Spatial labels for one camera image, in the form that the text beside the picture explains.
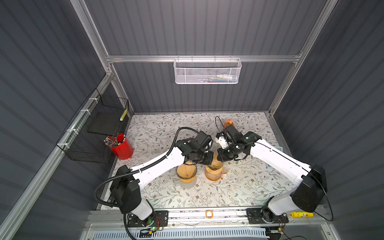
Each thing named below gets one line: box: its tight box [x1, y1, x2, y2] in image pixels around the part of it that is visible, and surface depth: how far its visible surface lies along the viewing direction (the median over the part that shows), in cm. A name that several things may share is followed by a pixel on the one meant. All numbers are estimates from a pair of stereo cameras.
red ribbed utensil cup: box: [108, 133, 134, 160], surface depth 92 cm
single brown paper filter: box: [177, 161, 197, 178], surface depth 79 cm
